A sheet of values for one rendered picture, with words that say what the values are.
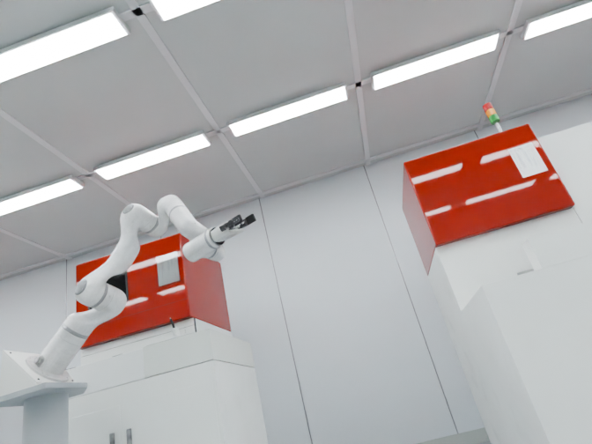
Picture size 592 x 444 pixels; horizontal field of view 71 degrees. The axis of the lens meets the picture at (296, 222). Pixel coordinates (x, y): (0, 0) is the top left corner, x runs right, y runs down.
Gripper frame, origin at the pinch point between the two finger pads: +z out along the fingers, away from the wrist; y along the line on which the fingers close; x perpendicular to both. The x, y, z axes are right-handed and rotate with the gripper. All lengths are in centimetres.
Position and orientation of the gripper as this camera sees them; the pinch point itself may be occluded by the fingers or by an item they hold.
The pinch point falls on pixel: (246, 218)
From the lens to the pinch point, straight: 161.6
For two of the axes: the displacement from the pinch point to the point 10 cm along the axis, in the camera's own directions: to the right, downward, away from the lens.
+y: -4.3, 0.5, -9.0
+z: 7.9, -4.5, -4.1
